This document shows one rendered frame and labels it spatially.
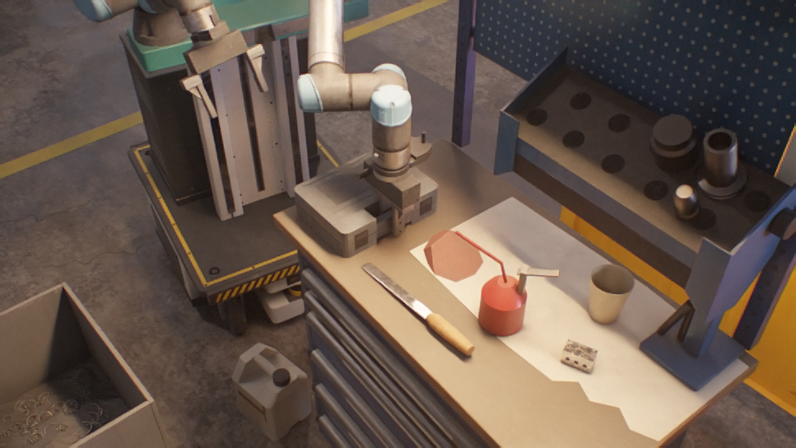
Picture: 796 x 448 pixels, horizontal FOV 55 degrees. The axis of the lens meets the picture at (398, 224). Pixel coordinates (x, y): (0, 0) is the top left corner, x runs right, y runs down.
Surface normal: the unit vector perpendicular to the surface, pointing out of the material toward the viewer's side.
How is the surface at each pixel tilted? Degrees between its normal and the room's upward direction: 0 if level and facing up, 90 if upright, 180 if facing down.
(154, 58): 90
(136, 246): 0
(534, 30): 90
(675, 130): 27
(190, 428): 0
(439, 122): 0
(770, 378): 90
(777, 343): 90
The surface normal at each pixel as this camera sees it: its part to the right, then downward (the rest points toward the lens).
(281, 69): 0.49, 0.58
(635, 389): 0.00, -0.75
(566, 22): -0.79, 0.40
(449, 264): 0.04, -0.42
